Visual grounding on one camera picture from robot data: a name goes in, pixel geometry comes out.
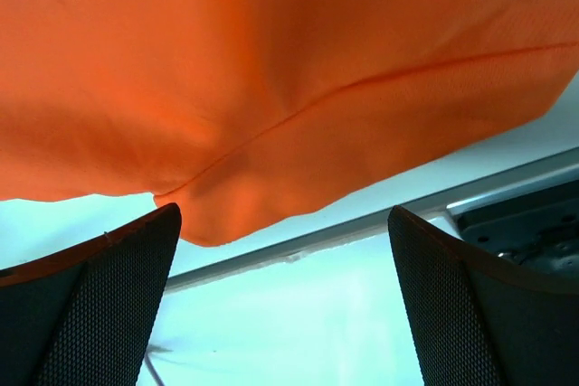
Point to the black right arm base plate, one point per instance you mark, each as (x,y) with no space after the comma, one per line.
(536,230)

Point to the orange t shirt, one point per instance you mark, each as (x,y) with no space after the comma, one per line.
(248,112)

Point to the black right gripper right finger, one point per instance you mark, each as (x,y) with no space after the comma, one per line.
(477,319)

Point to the aluminium table edge rail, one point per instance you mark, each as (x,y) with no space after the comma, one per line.
(450,204)

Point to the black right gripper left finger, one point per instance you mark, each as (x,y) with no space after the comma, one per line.
(84,315)

